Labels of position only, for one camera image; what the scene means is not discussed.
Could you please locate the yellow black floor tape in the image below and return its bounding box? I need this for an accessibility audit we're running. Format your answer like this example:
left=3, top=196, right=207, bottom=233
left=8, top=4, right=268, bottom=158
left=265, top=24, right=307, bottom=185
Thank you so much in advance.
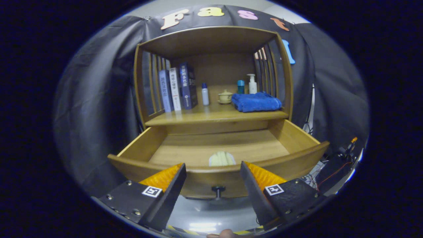
left=165, top=225, right=205, bottom=236

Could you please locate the black backdrop cloth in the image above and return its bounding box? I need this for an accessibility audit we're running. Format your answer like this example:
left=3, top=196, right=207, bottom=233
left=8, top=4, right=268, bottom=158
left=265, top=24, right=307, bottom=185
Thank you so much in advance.
left=53, top=4, right=370, bottom=199

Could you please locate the white pump bottle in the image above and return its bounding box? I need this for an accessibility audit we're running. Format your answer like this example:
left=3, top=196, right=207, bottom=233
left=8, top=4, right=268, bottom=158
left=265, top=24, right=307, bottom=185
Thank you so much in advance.
left=247, top=73, right=258, bottom=94

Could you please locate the white book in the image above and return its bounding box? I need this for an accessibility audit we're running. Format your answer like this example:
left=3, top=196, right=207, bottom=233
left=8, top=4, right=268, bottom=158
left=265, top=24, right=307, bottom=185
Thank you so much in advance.
left=169, top=67, right=182, bottom=111

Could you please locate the wooden countertop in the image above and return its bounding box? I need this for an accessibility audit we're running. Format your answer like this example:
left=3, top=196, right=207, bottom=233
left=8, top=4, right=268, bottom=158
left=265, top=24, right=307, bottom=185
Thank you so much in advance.
left=145, top=84, right=289, bottom=127

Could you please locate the black round drawer knob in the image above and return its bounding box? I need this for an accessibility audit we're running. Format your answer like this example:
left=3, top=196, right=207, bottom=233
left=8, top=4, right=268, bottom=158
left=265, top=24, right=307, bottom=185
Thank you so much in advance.
left=211, top=186, right=226, bottom=200

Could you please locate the dark blue book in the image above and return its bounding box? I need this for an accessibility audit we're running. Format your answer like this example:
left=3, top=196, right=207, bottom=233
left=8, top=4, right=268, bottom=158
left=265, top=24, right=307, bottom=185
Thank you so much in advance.
left=179, top=62, right=198, bottom=110

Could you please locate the folded blue towel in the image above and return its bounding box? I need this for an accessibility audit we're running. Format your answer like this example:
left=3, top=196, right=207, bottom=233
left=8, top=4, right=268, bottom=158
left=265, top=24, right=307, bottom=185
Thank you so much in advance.
left=231, top=92, right=282, bottom=113

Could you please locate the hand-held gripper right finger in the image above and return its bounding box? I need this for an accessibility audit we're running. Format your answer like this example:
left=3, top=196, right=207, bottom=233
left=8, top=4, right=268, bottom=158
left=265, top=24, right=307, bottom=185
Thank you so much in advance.
left=240, top=161, right=327, bottom=230

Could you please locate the wooden drawer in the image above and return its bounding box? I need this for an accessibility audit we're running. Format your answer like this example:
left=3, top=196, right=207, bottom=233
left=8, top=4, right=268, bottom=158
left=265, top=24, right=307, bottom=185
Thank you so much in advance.
left=107, top=119, right=330, bottom=199

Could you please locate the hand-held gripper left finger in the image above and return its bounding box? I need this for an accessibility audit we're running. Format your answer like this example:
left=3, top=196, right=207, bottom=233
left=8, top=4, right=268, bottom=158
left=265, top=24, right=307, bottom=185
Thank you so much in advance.
left=91, top=163, right=187, bottom=232

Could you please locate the black equipment with cables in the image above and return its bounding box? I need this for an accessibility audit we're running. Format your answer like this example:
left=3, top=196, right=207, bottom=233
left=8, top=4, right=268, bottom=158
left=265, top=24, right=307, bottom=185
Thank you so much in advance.
left=311, top=137, right=361, bottom=194

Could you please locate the wooden cabinet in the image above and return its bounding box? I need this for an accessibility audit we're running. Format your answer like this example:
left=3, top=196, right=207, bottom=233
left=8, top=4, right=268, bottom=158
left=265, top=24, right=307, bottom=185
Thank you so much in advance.
left=133, top=26, right=294, bottom=135

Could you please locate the light blue book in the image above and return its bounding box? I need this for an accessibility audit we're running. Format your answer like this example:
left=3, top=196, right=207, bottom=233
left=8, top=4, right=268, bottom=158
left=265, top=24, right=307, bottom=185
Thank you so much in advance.
left=159, top=69, right=174, bottom=113

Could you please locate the beige lidded teacup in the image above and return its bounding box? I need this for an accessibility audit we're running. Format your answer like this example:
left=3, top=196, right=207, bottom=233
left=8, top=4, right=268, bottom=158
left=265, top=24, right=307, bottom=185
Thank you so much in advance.
left=218, top=89, right=233, bottom=104

